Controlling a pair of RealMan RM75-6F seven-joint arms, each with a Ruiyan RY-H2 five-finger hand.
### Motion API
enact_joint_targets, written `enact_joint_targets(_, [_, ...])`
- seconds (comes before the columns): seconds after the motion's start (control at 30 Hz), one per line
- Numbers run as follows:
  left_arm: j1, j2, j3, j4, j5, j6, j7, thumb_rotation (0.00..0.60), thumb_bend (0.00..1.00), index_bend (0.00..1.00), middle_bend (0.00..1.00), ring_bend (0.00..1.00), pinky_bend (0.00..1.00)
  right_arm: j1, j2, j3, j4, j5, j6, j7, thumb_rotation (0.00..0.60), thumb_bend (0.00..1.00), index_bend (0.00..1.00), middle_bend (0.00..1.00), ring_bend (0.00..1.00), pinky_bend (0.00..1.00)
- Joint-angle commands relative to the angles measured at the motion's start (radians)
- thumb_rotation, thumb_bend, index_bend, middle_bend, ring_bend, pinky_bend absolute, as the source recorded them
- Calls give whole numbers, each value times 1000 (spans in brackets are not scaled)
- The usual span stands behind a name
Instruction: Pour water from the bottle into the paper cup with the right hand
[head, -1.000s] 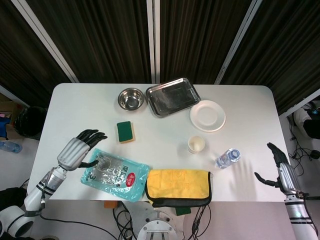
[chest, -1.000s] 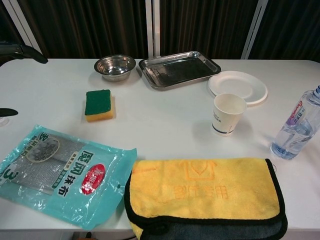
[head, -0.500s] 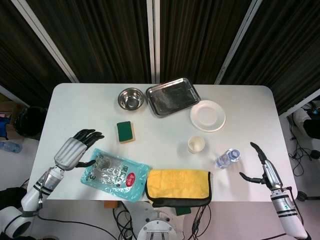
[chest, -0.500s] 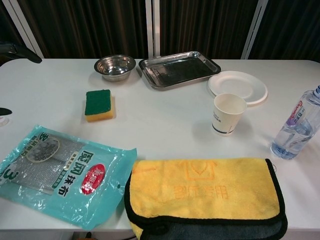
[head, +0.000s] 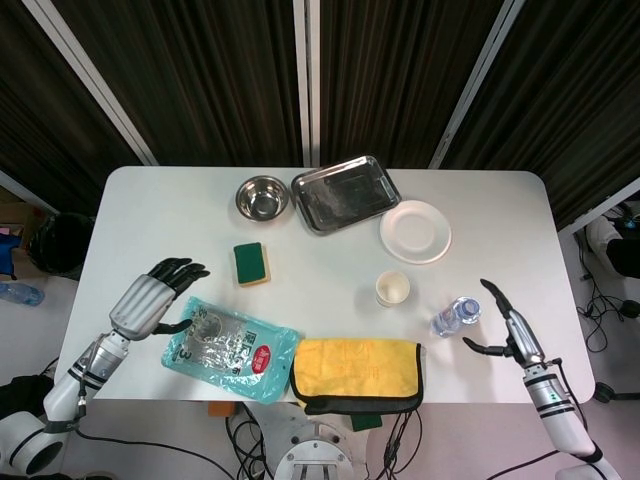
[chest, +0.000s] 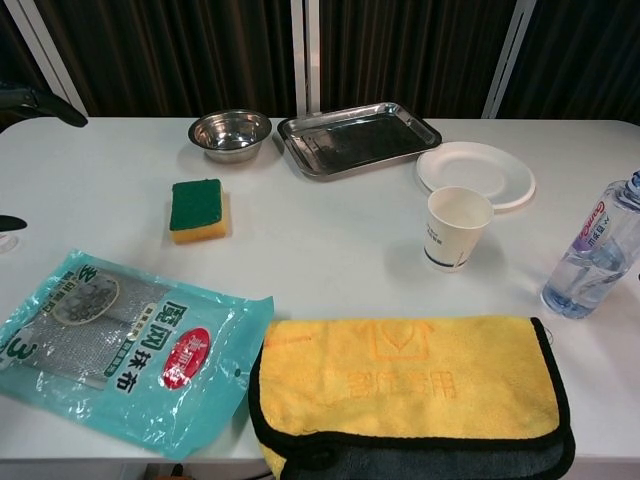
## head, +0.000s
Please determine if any dark pleated curtain panel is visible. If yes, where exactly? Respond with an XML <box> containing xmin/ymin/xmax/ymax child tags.
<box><xmin>49</xmin><ymin>0</ymin><xmax>305</xmax><ymax>167</ymax></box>
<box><xmin>0</xmin><ymin>0</ymin><xmax>149</xmax><ymax>201</ymax></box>
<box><xmin>442</xmin><ymin>0</ymin><xmax>640</xmax><ymax>229</ymax></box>
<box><xmin>319</xmin><ymin>0</ymin><xmax>506</xmax><ymax>169</ymax></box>

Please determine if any black stand foot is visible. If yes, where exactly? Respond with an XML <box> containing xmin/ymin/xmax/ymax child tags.
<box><xmin>593</xmin><ymin>381</ymin><xmax>640</xmax><ymax>404</ymax></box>

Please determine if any plastic bottle with blue label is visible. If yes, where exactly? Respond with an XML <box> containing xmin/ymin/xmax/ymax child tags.
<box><xmin>0</xmin><ymin>281</ymin><xmax>45</xmax><ymax>307</ymax></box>

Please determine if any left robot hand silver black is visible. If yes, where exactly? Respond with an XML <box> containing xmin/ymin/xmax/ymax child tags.
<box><xmin>107</xmin><ymin>256</ymin><xmax>212</xmax><ymax>342</ymax></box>

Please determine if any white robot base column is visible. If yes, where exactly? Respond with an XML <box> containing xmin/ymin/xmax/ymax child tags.
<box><xmin>273</xmin><ymin>417</ymin><xmax>369</xmax><ymax>480</ymax></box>

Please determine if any yellow grey microfiber towel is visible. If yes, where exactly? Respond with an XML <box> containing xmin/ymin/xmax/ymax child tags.
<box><xmin>289</xmin><ymin>338</ymin><xmax>425</xmax><ymax>415</ymax></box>

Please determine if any white paper plate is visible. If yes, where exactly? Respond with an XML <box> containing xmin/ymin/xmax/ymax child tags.
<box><xmin>378</xmin><ymin>199</ymin><xmax>453</xmax><ymax>265</ymax></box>

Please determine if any black trash bin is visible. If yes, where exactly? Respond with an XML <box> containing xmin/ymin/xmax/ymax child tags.
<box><xmin>28</xmin><ymin>212</ymin><xmax>96</xmax><ymax>275</ymax></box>

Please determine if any green pad under table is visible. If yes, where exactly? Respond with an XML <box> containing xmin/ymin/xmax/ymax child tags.
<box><xmin>349</xmin><ymin>413</ymin><xmax>384</xmax><ymax>432</ymax></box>

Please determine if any clear plastic water bottle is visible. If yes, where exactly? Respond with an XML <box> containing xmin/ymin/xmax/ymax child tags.
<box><xmin>430</xmin><ymin>295</ymin><xmax>484</xmax><ymax>337</ymax></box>

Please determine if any green yellow sponge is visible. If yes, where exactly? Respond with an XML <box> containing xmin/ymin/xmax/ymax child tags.
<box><xmin>232</xmin><ymin>241</ymin><xmax>274</xmax><ymax>289</ymax></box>

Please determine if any white paper cup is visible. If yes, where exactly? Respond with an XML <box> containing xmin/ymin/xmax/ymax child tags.
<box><xmin>375</xmin><ymin>270</ymin><xmax>412</xmax><ymax>308</ymax></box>

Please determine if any black floor object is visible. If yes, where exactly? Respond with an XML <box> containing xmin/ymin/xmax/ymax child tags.
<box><xmin>0</xmin><ymin>375</ymin><xmax>56</xmax><ymax>407</ymax></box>

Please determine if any stainless steel bowl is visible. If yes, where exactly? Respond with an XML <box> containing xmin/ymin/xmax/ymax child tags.
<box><xmin>235</xmin><ymin>174</ymin><xmax>290</xmax><ymax>221</ymax></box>

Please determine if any black cable bundle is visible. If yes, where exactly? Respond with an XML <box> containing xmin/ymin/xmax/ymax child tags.
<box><xmin>224</xmin><ymin>402</ymin><xmax>282</xmax><ymax>480</ymax></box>
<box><xmin>380</xmin><ymin>399</ymin><xmax>426</xmax><ymax>480</ymax></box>

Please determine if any rectangular stainless steel tray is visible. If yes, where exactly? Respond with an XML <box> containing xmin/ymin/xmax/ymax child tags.
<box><xmin>290</xmin><ymin>154</ymin><xmax>403</xmax><ymax>236</ymax></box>

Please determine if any teal packaged steel mesh cloth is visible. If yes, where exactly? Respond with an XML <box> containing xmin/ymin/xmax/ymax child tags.
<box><xmin>160</xmin><ymin>295</ymin><xmax>300</xmax><ymax>405</ymax></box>

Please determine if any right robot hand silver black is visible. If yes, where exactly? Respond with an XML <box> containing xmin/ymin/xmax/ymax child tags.
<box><xmin>461</xmin><ymin>277</ymin><xmax>548</xmax><ymax>371</ymax></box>

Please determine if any black floor cable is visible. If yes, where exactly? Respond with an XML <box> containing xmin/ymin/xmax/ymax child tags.
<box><xmin>574</xmin><ymin>234</ymin><xmax>640</xmax><ymax>332</ymax></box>

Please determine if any white black floor equipment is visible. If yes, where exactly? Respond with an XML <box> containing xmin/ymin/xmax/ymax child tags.
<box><xmin>584</xmin><ymin>217</ymin><xmax>640</xmax><ymax>276</ymax></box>

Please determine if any white partition post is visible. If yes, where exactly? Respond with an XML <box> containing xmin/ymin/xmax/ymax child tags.
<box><xmin>557</xmin><ymin>178</ymin><xmax>640</xmax><ymax>236</ymax></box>
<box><xmin>427</xmin><ymin>0</ymin><xmax>527</xmax><ymax>170</ymax></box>
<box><xmin>292</xmin><ymin>0</ymin><xmax>322</xmax><ymax>169</ymax></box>
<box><xmin>0</xmin><ymin>168</ymin><xmax>54</xmax><ymax>207</ymax></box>
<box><xmin>22</xmin><ymin>0</ymin><xmax>159</xmax><ymax>167</ymax></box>

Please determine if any brown cardboard box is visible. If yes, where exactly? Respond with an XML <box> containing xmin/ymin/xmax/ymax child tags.
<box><xmin>0</xmin><ymin>188</ymin><xmax>44</xmax><ymax>236</ymax></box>

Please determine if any blue bag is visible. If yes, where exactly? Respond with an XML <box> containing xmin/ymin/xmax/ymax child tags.
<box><xmin>0</xmin><ymin>234</ymin><xmax>19</xmax><ymax>281</ymax></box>

